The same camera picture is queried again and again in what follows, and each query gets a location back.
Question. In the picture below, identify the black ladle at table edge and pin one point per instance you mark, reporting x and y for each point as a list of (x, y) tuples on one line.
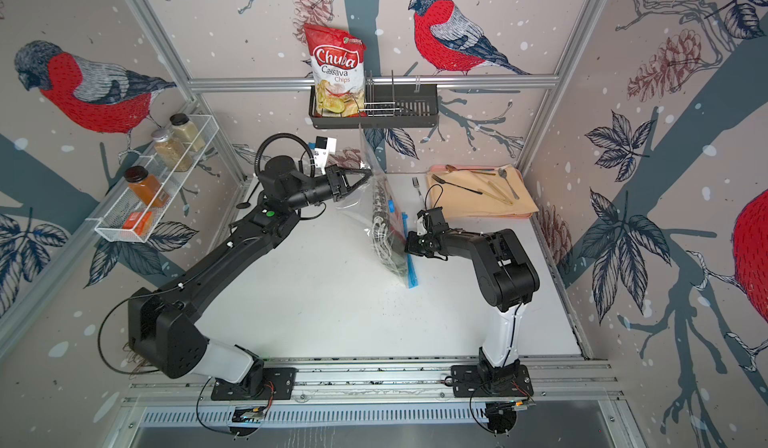
[(252, 196)]

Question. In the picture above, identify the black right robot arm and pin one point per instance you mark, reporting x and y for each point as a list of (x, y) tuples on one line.
[(507, 281)]

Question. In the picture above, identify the yellow spice jar black lid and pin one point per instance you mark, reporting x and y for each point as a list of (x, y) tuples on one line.
[(187, 132)]

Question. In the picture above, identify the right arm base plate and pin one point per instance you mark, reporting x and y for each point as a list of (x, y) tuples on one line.
[(512, 381)]

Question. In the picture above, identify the red Chuba cassava chips bag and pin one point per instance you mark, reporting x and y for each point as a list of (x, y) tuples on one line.
[(337, 62)]

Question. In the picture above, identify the houndstooth black white scarf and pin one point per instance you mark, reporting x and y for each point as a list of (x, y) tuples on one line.
[(388, 240)]

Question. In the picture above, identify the clear acrylic wall shelf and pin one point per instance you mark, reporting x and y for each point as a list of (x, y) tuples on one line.
[(109, 225)]

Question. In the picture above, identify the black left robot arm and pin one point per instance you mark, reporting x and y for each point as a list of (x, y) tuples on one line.
[(161, 324)]

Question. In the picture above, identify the copper spoon on placemat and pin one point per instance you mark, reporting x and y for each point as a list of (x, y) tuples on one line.
[(452, 168)]

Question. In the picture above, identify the clear vacuum bag blue zipper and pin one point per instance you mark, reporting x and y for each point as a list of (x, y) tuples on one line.
[(361, 212)]

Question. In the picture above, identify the silver fork on table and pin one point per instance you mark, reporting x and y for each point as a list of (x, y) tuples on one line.
[(417, 186)]

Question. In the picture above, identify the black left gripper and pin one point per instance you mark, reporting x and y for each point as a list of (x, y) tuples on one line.
[(340, 182)]

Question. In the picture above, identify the beige placemat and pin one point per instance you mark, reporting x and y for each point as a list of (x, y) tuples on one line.
[(457, 203)]

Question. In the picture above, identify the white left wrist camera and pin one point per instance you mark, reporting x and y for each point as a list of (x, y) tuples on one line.
[(321, 149)]

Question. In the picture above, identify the black wall basket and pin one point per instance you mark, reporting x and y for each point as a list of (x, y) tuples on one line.
[(396, 106)]

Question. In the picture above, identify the silver spoon on placemat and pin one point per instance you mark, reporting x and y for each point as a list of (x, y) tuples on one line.
[(503, 174)]

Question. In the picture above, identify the orange spice jar black lid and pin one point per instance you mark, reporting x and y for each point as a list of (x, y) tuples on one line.
[(146, 187)]

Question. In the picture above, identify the gold utensil on placemat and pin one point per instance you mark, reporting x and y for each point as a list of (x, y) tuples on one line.
[(498, 192)]

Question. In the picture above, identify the pink tray under placemat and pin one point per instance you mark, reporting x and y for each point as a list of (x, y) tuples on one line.
[(441, 168)]

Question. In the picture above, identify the small orange box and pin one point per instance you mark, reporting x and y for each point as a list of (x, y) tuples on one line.
[(139, 222)]

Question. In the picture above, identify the tan spice jar middle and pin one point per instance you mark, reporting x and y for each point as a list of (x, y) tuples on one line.
[(171, 151)]

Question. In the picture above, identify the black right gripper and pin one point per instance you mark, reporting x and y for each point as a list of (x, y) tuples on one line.
[(410, 243)]

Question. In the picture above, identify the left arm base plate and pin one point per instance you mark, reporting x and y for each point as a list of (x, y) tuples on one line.
[(260, 384)]

